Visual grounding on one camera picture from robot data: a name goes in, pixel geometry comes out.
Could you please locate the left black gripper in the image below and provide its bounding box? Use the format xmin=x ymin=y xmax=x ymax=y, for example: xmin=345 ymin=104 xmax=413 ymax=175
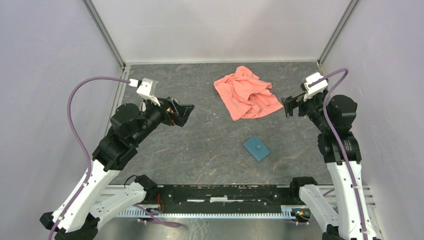
xmin=131 ymin=93 xmax=195 ymax=145

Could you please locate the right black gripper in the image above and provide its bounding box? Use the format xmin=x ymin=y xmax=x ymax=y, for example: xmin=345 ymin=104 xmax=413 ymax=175
xmin=281 ymin=88 xmax=333 ymax=133

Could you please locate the blue card holder wallet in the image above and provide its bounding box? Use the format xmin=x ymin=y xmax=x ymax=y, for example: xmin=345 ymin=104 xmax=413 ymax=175
xmin=242 ymin=136 xmax=270 ymax=162

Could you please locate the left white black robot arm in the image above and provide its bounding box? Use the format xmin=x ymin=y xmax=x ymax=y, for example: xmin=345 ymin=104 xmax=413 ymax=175
xmin=40 ymin=97 xmax=195 ymax=240

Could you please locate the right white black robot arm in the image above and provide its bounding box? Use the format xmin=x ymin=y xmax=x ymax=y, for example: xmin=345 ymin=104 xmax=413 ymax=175
xmin=281 ymin=93 xmax=379 ymax=240

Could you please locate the pink crumpled cloth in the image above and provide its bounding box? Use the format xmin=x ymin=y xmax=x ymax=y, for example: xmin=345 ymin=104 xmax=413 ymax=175
xmin=213 ymin=66 xmax=283 ymax=121

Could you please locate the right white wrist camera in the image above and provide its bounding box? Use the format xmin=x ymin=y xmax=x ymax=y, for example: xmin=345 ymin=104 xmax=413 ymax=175
xmin=300 ymin=72 xmax=328 ymax=101

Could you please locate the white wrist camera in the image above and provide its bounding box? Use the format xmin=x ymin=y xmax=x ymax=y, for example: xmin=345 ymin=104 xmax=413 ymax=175
xmin=129 ymin=78 xmax=161 ymax=106
xmin=300 ymin=72 xmax=328 ymax=101

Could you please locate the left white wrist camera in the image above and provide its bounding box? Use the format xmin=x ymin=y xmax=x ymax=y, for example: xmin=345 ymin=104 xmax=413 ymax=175
xmin=129 ymin=78 xmax=161 ymax=106

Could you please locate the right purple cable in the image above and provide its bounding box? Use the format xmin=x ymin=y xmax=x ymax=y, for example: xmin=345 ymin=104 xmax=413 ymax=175
xmin=308 ymin=68 xmax=369 ymax=240

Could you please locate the purple cable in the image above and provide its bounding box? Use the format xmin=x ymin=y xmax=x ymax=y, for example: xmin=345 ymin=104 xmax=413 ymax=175
xmin=47 ymin=76 xmax=132 ymax=240
xmin=308 ymin=68 xmax=369 ymax=240

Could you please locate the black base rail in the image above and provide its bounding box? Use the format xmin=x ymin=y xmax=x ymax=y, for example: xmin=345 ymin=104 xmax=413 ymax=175
xmin=139 ymin=184 xmax=305 ymax=214

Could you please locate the white slotted cable duct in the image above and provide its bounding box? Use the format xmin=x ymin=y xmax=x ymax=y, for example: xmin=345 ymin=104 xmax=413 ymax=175
xmin=115 ymin=206 xmax=311 ymax=220

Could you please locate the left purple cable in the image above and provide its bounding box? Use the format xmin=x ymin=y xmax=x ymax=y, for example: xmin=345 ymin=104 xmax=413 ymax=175
xmin=47 ymin=76 xmax=132 ymax=240

